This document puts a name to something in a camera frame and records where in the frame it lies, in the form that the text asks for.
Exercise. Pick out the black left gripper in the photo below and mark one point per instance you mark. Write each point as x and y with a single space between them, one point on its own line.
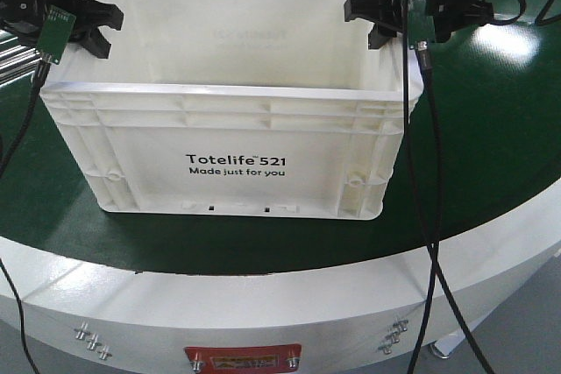
25 18

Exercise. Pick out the white Totelife plastic crate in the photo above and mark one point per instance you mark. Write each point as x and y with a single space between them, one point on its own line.
234 107

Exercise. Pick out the green left circuit board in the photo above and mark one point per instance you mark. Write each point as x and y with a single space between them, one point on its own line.
55 34

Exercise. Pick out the green circuit board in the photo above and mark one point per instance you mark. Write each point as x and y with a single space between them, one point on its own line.
55 34
421 26

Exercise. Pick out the green right circuit board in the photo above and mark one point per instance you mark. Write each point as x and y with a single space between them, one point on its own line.
421 26

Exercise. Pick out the metal roller conveyor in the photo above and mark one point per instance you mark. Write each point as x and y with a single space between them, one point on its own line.
16 60

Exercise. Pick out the red warning label plate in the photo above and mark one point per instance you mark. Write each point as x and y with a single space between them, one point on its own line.
284 358

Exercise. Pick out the white round conveyor table frame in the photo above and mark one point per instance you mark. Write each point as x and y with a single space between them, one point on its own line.
343 316

